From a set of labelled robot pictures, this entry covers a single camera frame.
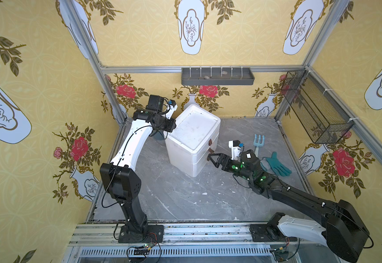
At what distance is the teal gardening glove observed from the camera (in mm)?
932

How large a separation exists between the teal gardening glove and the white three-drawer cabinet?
1.12 feet

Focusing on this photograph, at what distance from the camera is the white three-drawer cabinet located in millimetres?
779
